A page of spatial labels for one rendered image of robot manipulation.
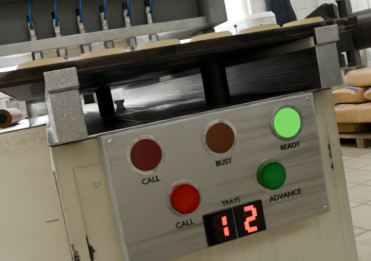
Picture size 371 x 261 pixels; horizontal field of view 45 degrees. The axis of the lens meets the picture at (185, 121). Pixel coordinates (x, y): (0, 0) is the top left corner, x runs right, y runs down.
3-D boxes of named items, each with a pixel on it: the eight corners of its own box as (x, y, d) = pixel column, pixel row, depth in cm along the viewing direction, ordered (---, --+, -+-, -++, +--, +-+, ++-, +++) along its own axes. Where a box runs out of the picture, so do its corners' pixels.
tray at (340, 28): (359, 28, 52) (356, 15, 52) (-6, 89, 41) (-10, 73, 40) (192, 70, 109) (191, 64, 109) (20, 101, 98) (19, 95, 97)
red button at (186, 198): (170, 214, 46) (165, 186, 46) (197, 207, 47) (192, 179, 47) (175, 218, 45) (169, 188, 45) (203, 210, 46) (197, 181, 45)
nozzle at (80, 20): (82, 61, 120) (68, -6, 118) (93, 59, 121) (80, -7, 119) (84, 59, 114) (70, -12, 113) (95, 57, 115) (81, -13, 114)
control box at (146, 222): (122, 262, 48) (96, 134, 47) (316, 205, 55) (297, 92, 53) (128, 275, 44) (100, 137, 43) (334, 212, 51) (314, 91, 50)
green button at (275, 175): (257, 190, 49) (253, 164, 49) (281, 184, 50) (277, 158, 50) (264, 193, 48) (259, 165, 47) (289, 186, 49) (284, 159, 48)
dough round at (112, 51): (78, 74, 45) (73, 54, 45) (87, 75, 50) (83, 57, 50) (126, 65, 45) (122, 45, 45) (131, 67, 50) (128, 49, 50)
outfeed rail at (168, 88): (102, 105, 241) (100, 92, 241) (107, 104, 242) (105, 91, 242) (324, 89, 50) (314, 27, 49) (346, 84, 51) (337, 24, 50)
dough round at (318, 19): (311, 34, 52) (308, 16, 52) (276, 42, 56) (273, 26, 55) (333, 31, 55) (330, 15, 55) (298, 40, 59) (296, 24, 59)
